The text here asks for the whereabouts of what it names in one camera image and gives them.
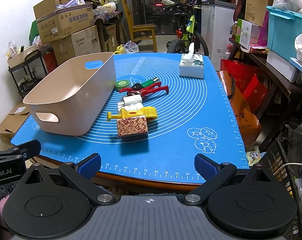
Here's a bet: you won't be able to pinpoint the floral patterned small box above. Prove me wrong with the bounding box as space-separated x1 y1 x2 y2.
117 115 148 138

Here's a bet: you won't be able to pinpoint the lower cardboard box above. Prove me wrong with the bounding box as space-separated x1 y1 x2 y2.
52 25 101 65

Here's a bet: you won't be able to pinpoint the black earbuds case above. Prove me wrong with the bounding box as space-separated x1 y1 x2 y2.
131 83 143 90

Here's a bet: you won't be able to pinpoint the white tissue box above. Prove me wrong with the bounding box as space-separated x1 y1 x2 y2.
179 54 204 79

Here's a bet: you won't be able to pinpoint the red pliers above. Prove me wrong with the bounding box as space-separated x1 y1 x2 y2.
120 85 169 98

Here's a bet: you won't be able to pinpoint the white freezer cabinet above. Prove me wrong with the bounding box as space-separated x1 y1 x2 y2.
201 1 236 71

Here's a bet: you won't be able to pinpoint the white charger plug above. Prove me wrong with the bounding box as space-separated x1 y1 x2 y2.
121 95 142 106

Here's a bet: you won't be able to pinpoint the clear plastic bag on floor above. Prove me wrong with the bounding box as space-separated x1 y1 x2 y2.
123 41 140 54

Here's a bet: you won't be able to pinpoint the orange paper bag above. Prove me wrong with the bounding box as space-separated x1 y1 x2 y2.
217 70 262 148

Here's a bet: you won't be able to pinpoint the black metal shelf rack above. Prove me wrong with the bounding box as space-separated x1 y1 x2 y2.
8 49 48 98

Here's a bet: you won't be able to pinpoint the white pill bottle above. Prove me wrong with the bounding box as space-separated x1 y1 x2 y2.
118 102 143 113

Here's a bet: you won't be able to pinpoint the flat cardboard box on floor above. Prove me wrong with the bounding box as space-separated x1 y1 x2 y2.
0 102 30 139

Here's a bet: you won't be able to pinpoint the upper cardboard box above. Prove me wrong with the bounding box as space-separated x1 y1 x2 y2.
34 0 94 44

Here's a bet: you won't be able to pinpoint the yellow toy water gun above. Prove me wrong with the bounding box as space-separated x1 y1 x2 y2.
107 107 157 121

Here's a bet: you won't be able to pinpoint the red gift bag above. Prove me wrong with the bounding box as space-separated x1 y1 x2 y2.
220 59 268 113

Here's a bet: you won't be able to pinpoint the wooden chair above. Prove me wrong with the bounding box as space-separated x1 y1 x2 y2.
121 0 157 53

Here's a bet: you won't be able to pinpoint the green round ointment tin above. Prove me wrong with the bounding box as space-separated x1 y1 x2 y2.
115 80 130 91

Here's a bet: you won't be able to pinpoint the green white product box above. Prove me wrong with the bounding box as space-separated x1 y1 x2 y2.
235 19 261 50

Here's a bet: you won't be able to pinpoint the green children's bicycle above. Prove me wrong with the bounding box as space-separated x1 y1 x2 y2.
163 2 209 56

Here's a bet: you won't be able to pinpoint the blue silicone baking mat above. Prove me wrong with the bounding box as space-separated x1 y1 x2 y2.
11 53 248 184

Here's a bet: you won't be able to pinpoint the yellow oil jug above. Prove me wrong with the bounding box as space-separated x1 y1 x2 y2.
114 44 126 55

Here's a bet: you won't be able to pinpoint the teal plastic storage crate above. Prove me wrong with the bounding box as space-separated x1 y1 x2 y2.
266 5 302 61

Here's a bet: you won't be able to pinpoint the beige plastic storage bin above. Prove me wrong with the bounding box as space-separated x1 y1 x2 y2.
23 52 116 136

